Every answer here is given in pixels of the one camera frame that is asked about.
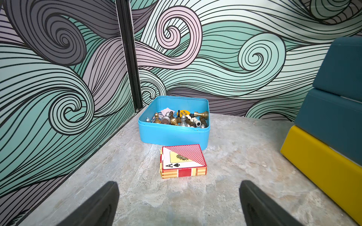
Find black corner frame post left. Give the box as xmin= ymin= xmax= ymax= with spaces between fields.
xmin=115 ymin=0 xmax=143 ymax=113

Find blue plastic box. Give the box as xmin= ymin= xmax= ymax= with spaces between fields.
xmin=138 ymin=96 xmax=211 ymax=150

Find red playing card box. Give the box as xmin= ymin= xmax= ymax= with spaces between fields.
xmin=159 ymin=144 xmax=207 ymax=179

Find teal drawer cabinet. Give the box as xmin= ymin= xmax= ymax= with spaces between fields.
xmin=281 ymin=37 xmax=362 ymax=223

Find gold chess piece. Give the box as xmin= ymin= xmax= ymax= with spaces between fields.
xmin=194 ymin=111 xmax=209 ymax=120

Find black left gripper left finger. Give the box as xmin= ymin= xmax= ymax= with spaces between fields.
xmin=58 ymin=181 xmax=119 ymax=226

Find silver chess piece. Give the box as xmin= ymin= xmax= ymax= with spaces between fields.
xmin=161 ymin=112 xmax=171 ymax=124

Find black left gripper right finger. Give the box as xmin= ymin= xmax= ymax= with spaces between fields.
xmin=239 ymin=180 xmax=302 ymax=226

